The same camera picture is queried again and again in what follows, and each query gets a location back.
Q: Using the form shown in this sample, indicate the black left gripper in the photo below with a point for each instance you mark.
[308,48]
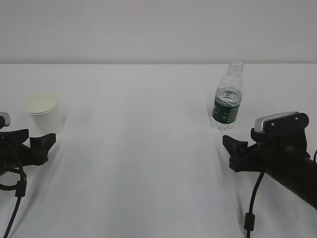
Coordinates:
[13,154]

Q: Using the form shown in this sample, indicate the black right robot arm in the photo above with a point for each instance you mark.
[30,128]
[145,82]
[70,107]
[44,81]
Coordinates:
[297,175]

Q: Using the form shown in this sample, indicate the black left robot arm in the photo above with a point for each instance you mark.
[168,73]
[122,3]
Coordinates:
[31,151]

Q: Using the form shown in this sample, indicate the clear green-label water bottle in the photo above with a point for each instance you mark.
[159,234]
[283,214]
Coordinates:
[228,97]

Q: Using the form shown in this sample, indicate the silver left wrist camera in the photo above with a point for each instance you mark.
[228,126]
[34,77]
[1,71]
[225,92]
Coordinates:
[4,119]

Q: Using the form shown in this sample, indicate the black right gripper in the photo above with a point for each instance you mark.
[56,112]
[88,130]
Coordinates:
[267,151]

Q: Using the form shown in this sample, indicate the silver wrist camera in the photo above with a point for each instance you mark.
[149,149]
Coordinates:
[281,123]
[4,119]

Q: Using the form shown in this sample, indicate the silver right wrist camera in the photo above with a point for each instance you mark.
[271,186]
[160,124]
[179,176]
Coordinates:
[281,123]

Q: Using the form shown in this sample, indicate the white paper cup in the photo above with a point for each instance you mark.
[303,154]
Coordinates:
[43,108]

